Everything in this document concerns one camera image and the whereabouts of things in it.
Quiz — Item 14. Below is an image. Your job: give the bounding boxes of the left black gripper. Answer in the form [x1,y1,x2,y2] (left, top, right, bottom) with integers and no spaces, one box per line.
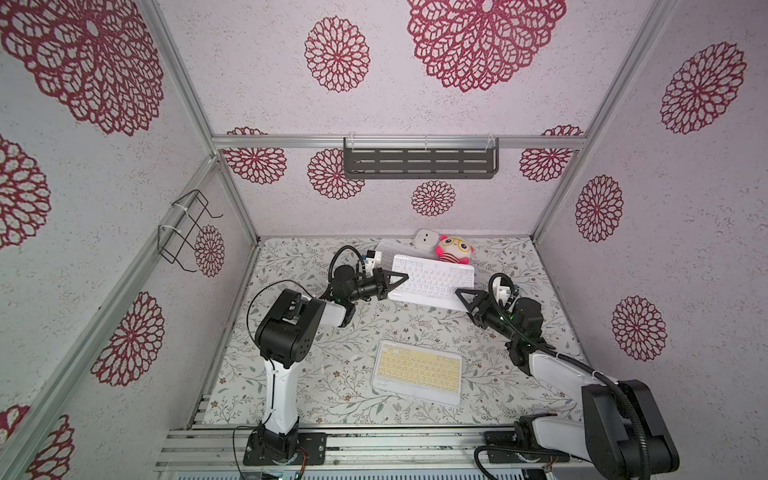
[349,268,410,304]

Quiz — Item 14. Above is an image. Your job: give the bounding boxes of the white keyboard back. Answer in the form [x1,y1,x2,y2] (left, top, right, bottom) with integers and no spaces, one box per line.
[375,239,437,269]

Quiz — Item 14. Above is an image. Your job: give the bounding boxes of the white keyboard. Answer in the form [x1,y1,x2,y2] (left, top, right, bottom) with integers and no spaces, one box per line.
[375,239,437,269]
[388,254,475,312]

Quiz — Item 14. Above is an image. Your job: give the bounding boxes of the yellow keyboard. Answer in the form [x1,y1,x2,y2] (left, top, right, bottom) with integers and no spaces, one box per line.
[371,340,463,407]

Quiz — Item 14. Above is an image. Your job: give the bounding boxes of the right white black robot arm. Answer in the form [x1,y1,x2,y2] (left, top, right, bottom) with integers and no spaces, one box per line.
[455,286,680,479]

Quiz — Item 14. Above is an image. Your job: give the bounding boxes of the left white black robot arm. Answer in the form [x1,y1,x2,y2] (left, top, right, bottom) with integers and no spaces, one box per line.
[252,265,409,438]

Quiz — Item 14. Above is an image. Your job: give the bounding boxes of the pink owl plush toy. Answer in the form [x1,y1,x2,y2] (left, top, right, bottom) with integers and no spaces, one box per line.
[435,235,474,265]

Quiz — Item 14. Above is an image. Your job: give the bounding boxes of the white round gadget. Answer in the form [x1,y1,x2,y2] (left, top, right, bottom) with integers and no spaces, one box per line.
[412,229,441,252]

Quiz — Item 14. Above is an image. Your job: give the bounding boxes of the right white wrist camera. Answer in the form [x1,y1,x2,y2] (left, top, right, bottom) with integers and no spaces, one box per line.
[495,285,519,304]

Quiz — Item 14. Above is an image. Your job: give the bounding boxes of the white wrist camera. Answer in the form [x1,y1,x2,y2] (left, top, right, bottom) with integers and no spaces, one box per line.
[495,285,519,304]
[364,250,383,275]

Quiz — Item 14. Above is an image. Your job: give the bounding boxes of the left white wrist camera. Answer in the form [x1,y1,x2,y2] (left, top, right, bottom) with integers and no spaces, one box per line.
[364,250,383,275]

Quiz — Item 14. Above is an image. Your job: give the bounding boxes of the grey wall shelf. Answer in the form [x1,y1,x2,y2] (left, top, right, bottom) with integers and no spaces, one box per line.
[342,137,500,180]

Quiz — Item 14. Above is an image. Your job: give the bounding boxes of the left black cable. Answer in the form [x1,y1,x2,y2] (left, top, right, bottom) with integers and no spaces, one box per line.
[231,244,367,480]

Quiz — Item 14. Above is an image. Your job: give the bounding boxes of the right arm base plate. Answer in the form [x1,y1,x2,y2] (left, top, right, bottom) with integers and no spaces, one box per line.
[483,430,571,464]

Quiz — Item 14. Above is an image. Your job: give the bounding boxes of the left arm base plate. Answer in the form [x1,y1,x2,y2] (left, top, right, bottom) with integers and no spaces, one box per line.
[242,430,328,466]

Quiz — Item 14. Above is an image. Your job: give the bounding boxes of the right black corrugated cable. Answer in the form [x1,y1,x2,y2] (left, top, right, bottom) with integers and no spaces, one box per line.
[472,272,653,480]

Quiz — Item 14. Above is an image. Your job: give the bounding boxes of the black wire wall rack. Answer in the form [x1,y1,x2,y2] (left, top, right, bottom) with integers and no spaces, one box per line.
[156,189,225,277]

